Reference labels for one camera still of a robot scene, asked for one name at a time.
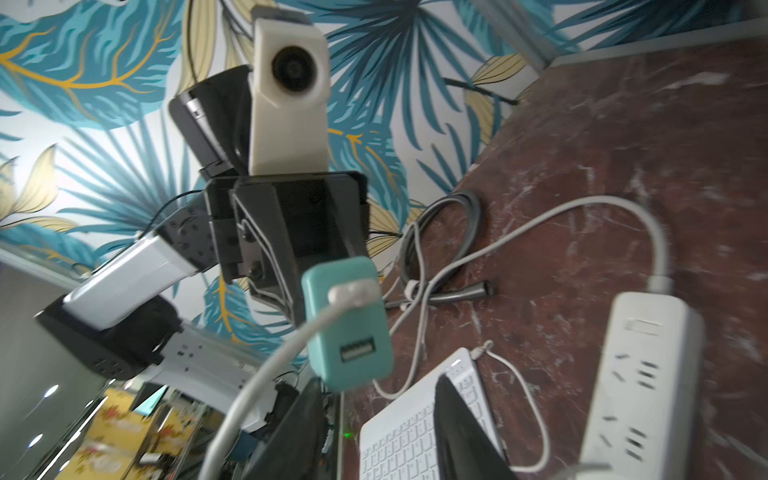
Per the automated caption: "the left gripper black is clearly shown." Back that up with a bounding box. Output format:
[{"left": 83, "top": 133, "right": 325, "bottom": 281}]
[{"left": 204, "top": 171, "right": 369, "bottom": 327}]

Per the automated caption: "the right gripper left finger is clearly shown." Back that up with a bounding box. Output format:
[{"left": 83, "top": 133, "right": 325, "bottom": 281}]
[{"left": 242, "top": 378, "right": 327, "bottom": 480}]

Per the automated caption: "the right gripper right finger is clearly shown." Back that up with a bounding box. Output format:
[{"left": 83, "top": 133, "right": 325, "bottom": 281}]
[{"left": 433, "top": 375, "right": 510, "bottom": 480}]

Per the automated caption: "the white power strip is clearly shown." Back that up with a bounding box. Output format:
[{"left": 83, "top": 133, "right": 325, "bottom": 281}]
[{"left": 577, "top": 292, "right": 705, "bottom": 479}]

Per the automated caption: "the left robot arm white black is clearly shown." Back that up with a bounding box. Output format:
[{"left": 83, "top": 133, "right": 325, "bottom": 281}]
[{"left": 37, "top": 57, "right": 369, "bottom": 411}]

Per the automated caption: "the white wireless keyboard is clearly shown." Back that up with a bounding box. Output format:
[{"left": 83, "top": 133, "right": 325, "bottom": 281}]
[{"left": 358, "top": 347, "right": 503, "bottom": 479}]

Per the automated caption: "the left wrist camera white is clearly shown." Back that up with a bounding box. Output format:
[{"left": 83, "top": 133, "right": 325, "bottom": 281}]
[{"left": 248, "top": 6, "right": 331, "bottom": 176}]

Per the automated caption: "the black coiled cable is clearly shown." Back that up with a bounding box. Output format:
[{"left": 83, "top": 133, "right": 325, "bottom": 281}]
[{"left": 383, "top": 190, "right": 498, "bottom": 310}]

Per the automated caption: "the white power strip cord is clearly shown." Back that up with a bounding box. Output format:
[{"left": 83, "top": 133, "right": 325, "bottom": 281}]
[{"left": 371, "top": 194, "right": 674, "bottom": 402}]

